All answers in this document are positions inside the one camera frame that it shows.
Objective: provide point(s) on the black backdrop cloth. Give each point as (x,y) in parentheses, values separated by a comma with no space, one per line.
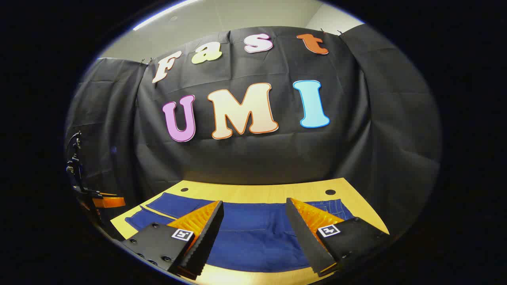
(257,158)

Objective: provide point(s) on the blue denim jeans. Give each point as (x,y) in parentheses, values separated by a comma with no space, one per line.
(253,233)

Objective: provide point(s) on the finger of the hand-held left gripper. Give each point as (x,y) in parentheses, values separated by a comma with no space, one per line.
(109,202)

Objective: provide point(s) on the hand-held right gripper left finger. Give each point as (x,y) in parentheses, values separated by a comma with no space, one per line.
(208,233)

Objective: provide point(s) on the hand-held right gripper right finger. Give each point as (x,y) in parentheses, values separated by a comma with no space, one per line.
(305,237)

